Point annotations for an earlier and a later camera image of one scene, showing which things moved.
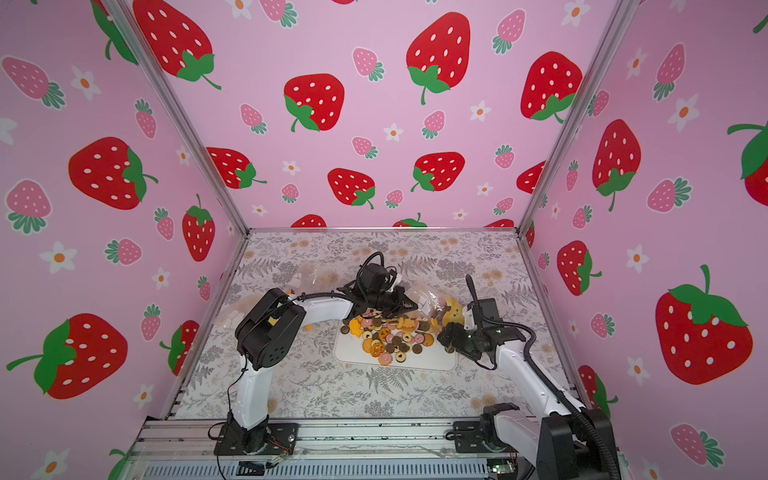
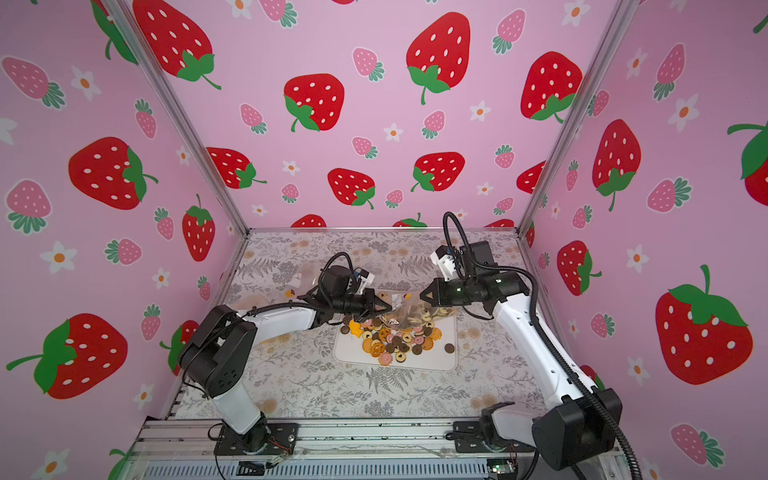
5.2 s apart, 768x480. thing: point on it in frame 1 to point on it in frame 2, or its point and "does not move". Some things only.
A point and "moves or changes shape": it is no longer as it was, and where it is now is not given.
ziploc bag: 433,305 moves or changes shape
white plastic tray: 350,349 does not move
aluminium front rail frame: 185,449 does not move
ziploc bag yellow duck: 315,277 does not move
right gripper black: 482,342 to 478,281
